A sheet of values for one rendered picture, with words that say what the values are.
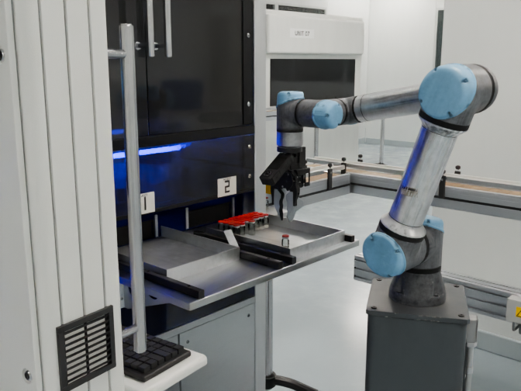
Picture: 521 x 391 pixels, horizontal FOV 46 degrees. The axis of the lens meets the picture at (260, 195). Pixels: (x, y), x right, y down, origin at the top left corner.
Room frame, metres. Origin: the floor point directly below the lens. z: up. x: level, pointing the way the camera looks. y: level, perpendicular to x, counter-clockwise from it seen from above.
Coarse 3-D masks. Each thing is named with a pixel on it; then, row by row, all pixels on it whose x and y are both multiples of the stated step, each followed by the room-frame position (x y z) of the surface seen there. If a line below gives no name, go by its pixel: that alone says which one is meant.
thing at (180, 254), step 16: (144, 240) 1.82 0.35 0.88; (160, 240) 1.82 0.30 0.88; (176, 240) 1.82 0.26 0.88; (192, 240) 1.78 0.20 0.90; (208, 240) 1.73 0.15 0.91; (128, 256) 1.57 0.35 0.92; (144, 256) 1.67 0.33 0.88; (160, 256) 1.67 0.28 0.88; (176, 256) 1.67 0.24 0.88; (192, 256) 1.67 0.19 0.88; (208, 256) 1.57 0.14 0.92; (224, 256) 1.61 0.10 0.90; (160, 272) 1.47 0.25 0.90; (176, 272) 1.48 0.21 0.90; (192, 272) 1.52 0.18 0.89
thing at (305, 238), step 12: (276, 216) 2.01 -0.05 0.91; (276, 228) 1.97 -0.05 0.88; (288, 228) 1.97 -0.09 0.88; (300, 228) 1.94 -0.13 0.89; (312, 228) 1.90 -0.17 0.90; (324, 228) 1.87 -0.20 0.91; (240, 240) 1.76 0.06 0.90; (252, 240) 1.73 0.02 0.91; (264, 240) 1.82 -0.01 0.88; (276, 240) 1.82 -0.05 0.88; (300, 240) 1.82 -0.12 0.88; (312, 240) 1.71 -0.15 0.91; (324, 240) 1.75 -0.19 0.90; (336, 240) 1.80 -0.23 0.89; (288, 252) 1.64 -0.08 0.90; (300, 252) 1.67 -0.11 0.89; (312, 252) 1.71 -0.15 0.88
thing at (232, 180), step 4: (232, 176) 2.00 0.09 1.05; (220, 180) 1.96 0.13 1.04; (224, 180) 1.97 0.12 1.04; (232, 180) 2.00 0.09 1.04; (220, 184) 1.96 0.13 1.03; (224, 184) 1.97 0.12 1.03; (232, 184) 2.00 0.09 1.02; (220, 188) 1.96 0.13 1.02; (224, 188) 1.97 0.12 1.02; (228, 188) 1.98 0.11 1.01; (232, 188) 2.00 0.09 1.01; (220, 192) 1.96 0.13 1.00; (224, 192) 1.97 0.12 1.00; (228, 192) 1.98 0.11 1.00; (232, 192) 2.00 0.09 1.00; (220, 196) 1.96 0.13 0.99
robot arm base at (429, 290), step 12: (396, 276) 1.59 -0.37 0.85; (408, 276) 1.55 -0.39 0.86; (420, 276) 1.54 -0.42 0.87; (432, 276) 1.54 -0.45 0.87; (396, 288) 1.57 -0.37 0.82; (408, 288) 1.54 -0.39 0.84; (420, 288) 1.53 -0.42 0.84; (432, 288) 1.53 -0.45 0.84; (444, 288) 1.57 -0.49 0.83; (396, 300) 1.56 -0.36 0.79; (408, 300) 1.53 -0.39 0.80; (420, 300) 1.52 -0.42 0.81; (432, 300) 1.52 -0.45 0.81; (444, 300) 1.55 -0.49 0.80
